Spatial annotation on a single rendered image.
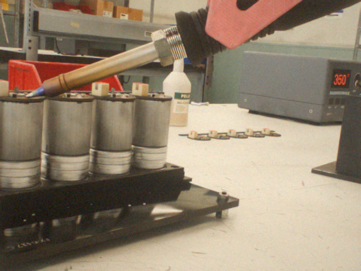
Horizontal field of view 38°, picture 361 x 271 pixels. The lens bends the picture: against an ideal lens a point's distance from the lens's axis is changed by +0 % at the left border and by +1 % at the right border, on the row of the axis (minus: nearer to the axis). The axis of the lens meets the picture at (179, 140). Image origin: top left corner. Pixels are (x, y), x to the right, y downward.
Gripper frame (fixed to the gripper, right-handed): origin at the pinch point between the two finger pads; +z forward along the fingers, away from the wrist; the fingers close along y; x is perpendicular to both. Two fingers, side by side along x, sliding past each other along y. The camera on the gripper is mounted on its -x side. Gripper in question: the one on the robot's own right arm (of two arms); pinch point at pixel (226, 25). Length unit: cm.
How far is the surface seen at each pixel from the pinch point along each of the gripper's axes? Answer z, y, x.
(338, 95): -5, -51, 23
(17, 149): 9.5, 0.5, -4.9
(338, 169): 3.0, -17.7, 15.2
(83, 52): 31, -276, -41
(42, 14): 23, -246, -64
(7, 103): 7.9, 0.5, -6.2
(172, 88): 6.0, -37.2, 1.3
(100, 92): 6.0, -3.6, -3.4
